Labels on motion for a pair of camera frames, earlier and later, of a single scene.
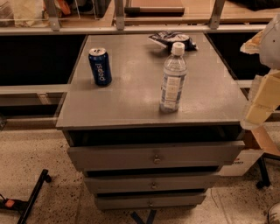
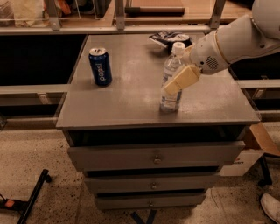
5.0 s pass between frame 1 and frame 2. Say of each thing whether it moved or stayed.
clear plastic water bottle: stayed
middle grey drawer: stayed
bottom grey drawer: stayed
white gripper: moved
